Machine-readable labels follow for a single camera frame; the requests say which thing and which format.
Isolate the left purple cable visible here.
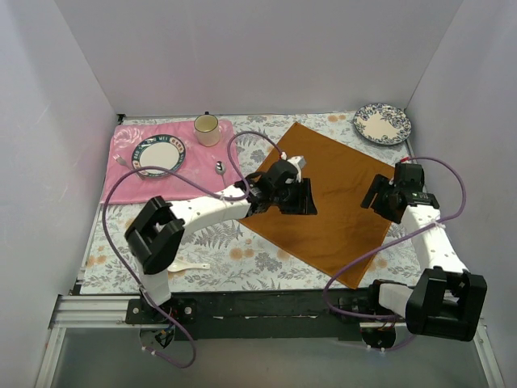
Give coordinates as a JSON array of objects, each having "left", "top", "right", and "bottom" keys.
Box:
[{"left": 101, "top": 131, "right": 290, "bottom": 369}]

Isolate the aluminium frame rail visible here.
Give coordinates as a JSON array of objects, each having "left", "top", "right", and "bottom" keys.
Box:
[{"left": 34, "top": 294, "right": 142, "bottom": 387}]

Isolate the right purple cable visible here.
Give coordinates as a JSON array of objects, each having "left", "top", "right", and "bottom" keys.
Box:
[{"left": 322, "top": 156, "right": 466, "bottom": 352}]

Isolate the purple cable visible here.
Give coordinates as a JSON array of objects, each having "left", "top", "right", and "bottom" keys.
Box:
[
  {"left": 101, "top": 131, "right": 290, "bottom": 369},
  {"left": 322, "top": 156, "right": 466, "bottom": 352}
]

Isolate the brown satin napkin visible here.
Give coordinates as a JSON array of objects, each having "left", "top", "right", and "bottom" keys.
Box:
[{"left": 242, "top": 123, "right": 394, "bottom": 276}]

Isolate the metal spoon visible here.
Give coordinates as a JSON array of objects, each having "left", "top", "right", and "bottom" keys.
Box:
[{"left": 215, "top": 161, "right": 227, "bottom": 188}]

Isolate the floral tablecloth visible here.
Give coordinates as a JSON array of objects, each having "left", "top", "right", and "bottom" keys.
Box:
[{"left": 80, "top": 111, "right": 453, "bottom": 295}]

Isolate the white ceramic soup spoon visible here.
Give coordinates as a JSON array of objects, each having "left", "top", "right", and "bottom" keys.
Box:
[{"left": 167, "top": 259, "right": 211, "bottom": 272}]

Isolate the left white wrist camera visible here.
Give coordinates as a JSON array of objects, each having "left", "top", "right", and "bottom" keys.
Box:
[{"left": 280, "top": 151, "right": 306, "bottom": 182}]

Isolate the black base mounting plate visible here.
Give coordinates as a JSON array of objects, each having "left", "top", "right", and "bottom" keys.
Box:
[{"left": 124, "top": 289, "right": 405, "bottom": 340}]

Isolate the metal fork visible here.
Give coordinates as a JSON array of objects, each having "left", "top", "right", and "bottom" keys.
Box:
[{"left": 112, "top": 154, "right": 145, "bottom": 181}]

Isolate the cream enamel mug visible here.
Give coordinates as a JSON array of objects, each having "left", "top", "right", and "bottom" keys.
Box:
[{"left": 194, "top": 112, "right": 221, "bottom": 147}]

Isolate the pink floral placemat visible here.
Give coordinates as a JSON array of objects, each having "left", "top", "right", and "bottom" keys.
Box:
[{"left": 100, "top": 120, "right": 240, "bottom": 205}]

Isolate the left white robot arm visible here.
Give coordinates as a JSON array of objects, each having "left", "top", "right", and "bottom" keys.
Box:
[{"left": 124, "top": 156, "right": 317, "bottom": 323}]

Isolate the green rimmed white plate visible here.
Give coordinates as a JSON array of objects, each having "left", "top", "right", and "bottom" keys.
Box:
[{"left": 131, "top": 134, "right": 187, "bottom": 178}]

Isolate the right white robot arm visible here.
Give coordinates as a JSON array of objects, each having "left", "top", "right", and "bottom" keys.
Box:
[{"left": 361, "top": 162, "right": 487, "bottom": 341}]

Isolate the blue floral plate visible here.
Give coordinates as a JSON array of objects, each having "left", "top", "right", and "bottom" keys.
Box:
[{"left": 352, "top": 103, "right": 412, "bottom": 146}]

